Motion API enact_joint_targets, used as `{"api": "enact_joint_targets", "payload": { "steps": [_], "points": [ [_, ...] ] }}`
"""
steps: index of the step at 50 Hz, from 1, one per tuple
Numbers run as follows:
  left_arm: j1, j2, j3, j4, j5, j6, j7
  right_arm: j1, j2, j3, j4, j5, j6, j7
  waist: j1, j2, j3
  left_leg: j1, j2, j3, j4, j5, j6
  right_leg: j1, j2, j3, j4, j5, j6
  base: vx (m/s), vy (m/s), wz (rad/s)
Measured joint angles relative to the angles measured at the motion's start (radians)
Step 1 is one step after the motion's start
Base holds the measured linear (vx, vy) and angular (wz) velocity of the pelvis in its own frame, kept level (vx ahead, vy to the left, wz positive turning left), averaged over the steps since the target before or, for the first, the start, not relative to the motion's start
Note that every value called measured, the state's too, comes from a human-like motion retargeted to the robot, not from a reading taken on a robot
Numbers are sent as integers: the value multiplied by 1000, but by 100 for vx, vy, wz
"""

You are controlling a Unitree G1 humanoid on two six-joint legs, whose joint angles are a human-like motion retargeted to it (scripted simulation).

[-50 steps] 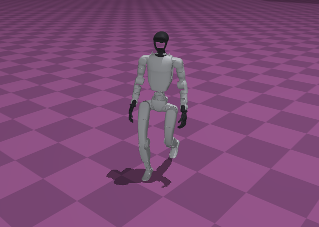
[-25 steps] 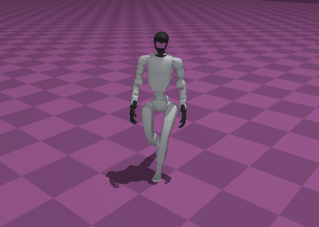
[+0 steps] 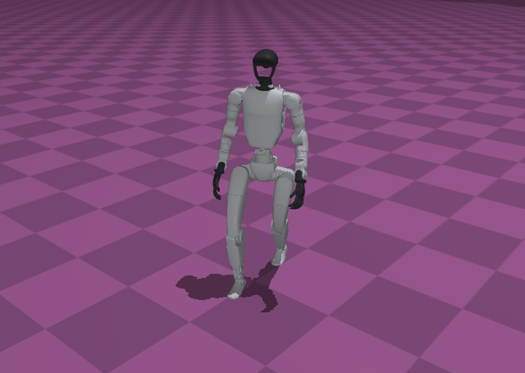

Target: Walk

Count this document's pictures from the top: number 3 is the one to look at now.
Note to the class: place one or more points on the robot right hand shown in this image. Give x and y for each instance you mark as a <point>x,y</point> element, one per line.
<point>219,171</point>

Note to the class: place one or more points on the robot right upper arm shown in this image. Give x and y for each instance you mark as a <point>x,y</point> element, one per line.
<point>233,111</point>

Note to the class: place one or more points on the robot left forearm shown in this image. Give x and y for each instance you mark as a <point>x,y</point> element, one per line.
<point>301,156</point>

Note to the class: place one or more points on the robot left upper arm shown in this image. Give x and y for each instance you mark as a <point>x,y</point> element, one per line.
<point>293,102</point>

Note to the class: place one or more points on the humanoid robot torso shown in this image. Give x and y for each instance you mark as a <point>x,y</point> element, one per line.
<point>264,121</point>

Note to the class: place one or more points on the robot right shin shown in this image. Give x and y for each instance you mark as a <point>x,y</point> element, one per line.
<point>236,254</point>

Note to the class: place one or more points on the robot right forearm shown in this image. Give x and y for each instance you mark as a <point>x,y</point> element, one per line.
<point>225,149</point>

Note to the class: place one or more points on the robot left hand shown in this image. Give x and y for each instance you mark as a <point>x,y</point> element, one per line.
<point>299,191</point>

